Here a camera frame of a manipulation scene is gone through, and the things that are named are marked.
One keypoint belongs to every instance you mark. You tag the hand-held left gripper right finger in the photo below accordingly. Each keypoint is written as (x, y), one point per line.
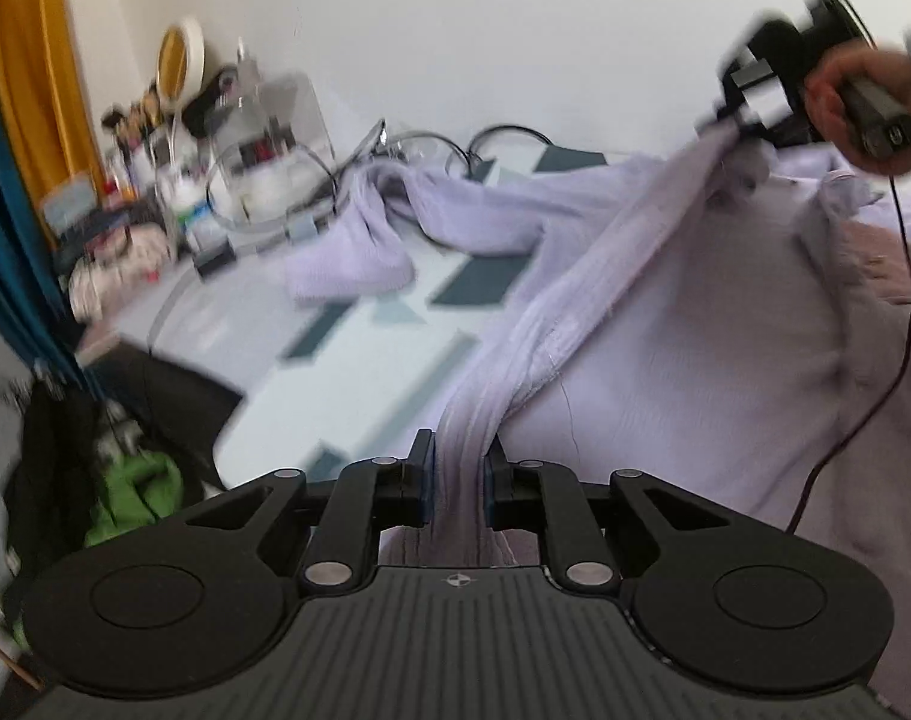
(490, 487)

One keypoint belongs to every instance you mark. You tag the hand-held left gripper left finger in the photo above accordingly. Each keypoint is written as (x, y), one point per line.
(425, 480)

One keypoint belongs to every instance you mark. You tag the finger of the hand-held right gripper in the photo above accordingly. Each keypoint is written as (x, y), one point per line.
(716, 124)

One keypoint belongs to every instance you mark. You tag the lavender ribbed garment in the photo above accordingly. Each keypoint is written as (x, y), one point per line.
(688, 360)

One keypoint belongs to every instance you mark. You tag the person's right hand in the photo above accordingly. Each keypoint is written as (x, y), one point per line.
(827, 101)

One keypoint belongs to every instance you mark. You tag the black chair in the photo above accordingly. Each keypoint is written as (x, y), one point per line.
(170, 412)

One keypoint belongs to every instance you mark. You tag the grey-blue power adapter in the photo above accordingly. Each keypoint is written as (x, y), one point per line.
(302, 230)

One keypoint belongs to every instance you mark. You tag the green cloth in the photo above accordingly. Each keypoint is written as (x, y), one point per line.
(137, 495)

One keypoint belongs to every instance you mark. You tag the dark power adapter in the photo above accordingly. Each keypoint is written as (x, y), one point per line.
(212, 259)

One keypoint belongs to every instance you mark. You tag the pale patterned pouch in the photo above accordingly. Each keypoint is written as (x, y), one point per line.
(122, 270)

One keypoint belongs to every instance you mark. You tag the black jacket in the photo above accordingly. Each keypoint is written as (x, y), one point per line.
(50, 465)

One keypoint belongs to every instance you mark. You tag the clear acrylic organizer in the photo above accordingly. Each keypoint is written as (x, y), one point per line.
(275, 135)

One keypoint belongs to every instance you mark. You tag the grey storage box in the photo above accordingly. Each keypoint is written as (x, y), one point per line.
(73, 202)

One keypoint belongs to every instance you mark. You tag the row of cosmetic bottles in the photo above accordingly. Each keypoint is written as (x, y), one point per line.
(137, 135)

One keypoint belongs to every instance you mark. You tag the teal curtain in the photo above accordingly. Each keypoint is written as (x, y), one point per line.
(5, 240)

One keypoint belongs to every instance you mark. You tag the round white-rimmed mirror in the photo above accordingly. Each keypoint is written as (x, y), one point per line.
(179, 60)

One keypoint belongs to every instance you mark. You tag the yellow curtain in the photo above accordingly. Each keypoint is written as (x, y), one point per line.
(28, 52)

